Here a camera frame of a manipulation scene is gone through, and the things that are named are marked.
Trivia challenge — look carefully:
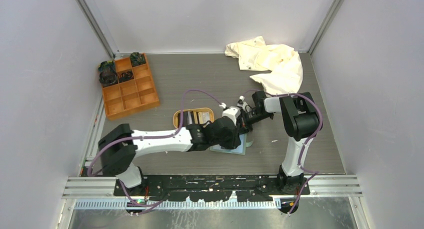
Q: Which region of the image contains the orange compartment organizer tray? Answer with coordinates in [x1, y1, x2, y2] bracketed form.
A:
[99, 52, 161, 121]

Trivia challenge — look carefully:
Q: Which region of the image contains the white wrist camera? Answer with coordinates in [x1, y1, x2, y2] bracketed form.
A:
[219, 102, 241, 125]
[237, 95, 252, 112]

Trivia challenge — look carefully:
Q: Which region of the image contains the black cable bundle middle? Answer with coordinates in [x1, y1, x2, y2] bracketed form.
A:
[118, 70, 134, 83]

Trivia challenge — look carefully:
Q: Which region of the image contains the black cable bundle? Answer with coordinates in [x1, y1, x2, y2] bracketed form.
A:
[99, 69, 119, 87]
[118, 70, 134, 83]

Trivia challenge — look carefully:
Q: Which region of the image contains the stack of credit cards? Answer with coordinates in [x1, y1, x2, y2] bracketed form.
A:
[182, 110, 213, 127]

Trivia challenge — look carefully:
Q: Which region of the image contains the green card holder wallet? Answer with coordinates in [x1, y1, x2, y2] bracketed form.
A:
[209, 133, 254, 155]

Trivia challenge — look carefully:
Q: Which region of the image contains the cream crumpled cloth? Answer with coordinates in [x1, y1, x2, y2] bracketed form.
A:
[224, 36, 303, 95]

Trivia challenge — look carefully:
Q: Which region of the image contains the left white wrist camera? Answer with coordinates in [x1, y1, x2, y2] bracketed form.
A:
[219, 102, 241, 125]

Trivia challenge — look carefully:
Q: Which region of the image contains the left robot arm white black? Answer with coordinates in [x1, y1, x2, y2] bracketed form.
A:
[98, 116, 241, 196]

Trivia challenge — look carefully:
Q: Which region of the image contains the tan oval card tray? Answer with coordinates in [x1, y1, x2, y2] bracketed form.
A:
[172, 107, 215, 129]

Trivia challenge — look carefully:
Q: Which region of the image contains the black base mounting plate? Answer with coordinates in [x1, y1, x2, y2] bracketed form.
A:
[113, 174, 310, 202]

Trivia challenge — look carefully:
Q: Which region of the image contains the black cable bundle left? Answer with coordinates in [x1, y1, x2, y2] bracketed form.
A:
[99, 69, 119, 87]

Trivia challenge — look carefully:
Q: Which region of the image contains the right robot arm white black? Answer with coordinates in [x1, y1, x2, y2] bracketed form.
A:
[237, 90, 323, 195]

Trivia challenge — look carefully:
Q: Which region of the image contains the dark bundle outside tray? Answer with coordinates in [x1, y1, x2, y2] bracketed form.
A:
[97, 60, 116, 73]

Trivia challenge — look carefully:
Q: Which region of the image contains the dark bundle top compartment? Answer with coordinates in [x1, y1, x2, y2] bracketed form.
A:
[129, 52, 146, 67]

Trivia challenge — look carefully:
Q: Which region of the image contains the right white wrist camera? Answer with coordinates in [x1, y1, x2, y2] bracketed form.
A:
[237, 95, 252, 112]

